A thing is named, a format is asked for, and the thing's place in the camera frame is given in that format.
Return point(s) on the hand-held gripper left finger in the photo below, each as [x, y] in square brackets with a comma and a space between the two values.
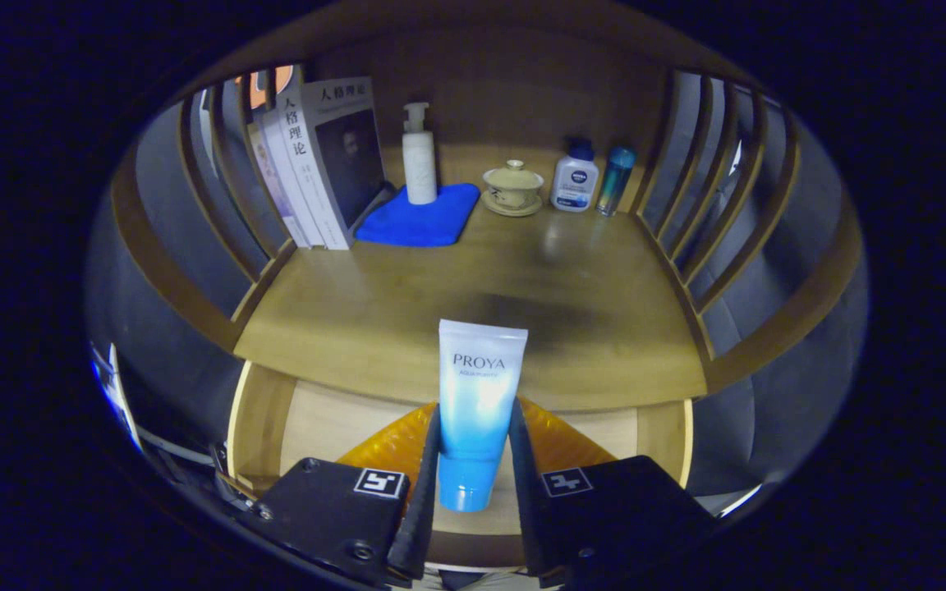
[424, 509]

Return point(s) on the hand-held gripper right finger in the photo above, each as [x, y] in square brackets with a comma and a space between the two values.
[526, 517]

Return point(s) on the blue and white cream tube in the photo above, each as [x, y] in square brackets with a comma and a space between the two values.
[477, 410]

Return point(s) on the wooden drawer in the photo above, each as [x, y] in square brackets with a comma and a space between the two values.
[325, 419]

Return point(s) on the wooden countertop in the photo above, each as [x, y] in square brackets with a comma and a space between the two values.
[407, 312]

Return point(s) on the wooden cabinet with slatted shelf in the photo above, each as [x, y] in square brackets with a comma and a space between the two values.
[522, 90]

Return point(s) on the blue cloth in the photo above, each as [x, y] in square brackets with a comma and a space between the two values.
[415, 222]

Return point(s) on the beige lidded tea bowl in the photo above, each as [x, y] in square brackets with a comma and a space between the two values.
[512, 189]

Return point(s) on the thin white book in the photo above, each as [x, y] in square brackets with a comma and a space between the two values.
[300, 197]

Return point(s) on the white lotion bottle blue cap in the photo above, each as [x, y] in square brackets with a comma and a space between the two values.
[574, 185]

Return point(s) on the white pump bottle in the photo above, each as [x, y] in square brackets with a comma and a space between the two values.
[420, 168]

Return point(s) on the pale purple book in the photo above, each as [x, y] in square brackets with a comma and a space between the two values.
[282, 197]

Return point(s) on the teal bottle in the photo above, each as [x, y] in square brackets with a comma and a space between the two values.
[614, 180]

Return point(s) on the white book with dark cover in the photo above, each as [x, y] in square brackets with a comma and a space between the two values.
[342, 156]

